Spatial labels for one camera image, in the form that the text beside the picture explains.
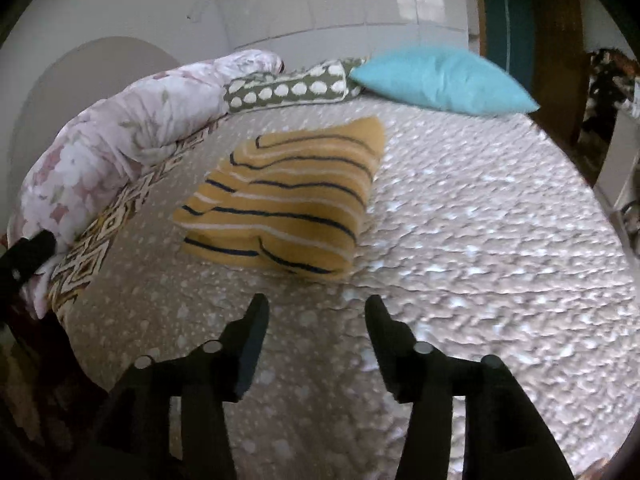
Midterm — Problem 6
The grey dotted bedspread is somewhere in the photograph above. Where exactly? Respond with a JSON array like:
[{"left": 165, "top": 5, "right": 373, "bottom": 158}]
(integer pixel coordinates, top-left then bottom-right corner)
[{"left": 62, "top": 95, "right": 640, "bottom": 480}]

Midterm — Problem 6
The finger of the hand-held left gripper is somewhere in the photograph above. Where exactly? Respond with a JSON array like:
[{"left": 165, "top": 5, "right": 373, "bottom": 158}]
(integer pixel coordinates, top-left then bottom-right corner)
[{"left": 0, "top": 230, "right": 57, "bottom": 302}]

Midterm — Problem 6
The dark patterned cloth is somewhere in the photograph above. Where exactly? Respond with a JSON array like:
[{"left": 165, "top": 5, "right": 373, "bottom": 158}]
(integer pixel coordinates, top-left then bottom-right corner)
[{"left": 580, "top": 47, "right": 640, "bottom": 138}]

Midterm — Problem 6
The teal pillow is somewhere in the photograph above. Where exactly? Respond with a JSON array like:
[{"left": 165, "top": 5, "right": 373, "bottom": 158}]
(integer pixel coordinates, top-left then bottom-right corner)
[{"left": 348, "top": 46, "right": 541, "bottom": 115}]

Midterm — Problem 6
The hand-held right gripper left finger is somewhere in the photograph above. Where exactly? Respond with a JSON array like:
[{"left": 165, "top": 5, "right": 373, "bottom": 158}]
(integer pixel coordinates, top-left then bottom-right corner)
[{"left": 92, "top": 293, "right": 271, "bottom": 480}]

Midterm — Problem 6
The pink floral quilt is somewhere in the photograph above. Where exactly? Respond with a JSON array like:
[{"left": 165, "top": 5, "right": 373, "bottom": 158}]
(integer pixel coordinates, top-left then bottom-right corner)
[{"left": 7, "top": 49, "right": 285, "bottom": 320}]

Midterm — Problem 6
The wooden door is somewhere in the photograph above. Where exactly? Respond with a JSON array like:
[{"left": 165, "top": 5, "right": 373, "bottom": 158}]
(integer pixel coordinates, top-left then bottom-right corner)
[{"left": 475, "top": 0, "right": 601, "bottom": 183}]

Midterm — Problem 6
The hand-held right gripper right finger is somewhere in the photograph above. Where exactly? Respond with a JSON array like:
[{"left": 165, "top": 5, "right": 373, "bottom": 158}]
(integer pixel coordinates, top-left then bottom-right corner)
[{"left": 364, "top": 295, "right": 576, "bottom": 480}]

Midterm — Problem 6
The olive polka dot pillow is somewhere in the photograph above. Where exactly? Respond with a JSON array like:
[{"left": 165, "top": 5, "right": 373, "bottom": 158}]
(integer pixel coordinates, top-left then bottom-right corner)
[{"left": 223, "top": 57, "right": 369, "bottom": 114}]

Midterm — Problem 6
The geometric patterned blanket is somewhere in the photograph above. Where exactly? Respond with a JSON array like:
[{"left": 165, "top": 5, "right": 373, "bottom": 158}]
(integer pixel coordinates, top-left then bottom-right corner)
[{"left": 47, "top": 115, "right": 232, "bottom": 327}]

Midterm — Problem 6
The yellow striped sweater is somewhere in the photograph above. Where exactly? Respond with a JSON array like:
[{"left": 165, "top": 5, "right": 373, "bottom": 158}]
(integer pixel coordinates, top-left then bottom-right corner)
[{"left": 172, "top": 116, "right": 387, "bottom": 282}]

